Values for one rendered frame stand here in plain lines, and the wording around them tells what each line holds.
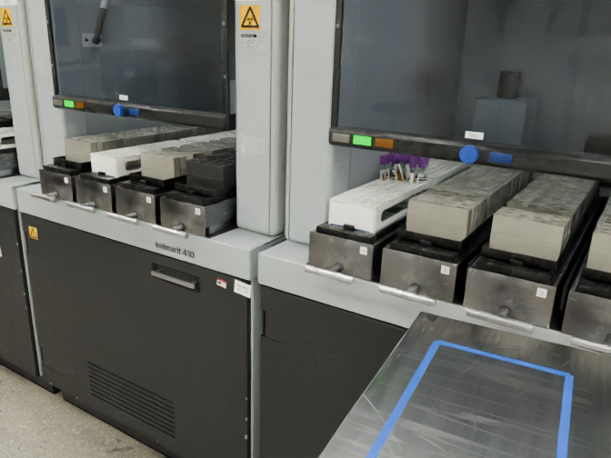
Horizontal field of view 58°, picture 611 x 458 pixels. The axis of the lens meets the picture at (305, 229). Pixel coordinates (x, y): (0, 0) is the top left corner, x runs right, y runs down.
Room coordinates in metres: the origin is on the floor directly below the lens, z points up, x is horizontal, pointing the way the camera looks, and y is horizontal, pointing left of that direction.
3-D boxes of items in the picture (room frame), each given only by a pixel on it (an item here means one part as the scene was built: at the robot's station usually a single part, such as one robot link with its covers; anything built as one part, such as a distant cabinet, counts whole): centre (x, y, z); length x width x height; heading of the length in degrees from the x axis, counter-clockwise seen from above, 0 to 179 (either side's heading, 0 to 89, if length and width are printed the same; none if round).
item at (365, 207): (1.13, -0.16, 0.83); 0.30 x 0.10 x 0.06; 148
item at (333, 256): (1.24, -0.23, 0.78); 0.73 x 0.14 x 0.09; 148
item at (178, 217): (1.45, 0.11, 0.78); 0.73 x 0.14 x 0.09; 148
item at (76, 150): (1.49, 0.62, 0.85); 0.12 x 0.02 x 0.06; 58
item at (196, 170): (1.25, 0.23, 0.85); 0.12 x 0.02 x 0.06; 58
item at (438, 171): (1.39, -0.33, 0.83); 0.30 x 0.10 x 0.06; 148
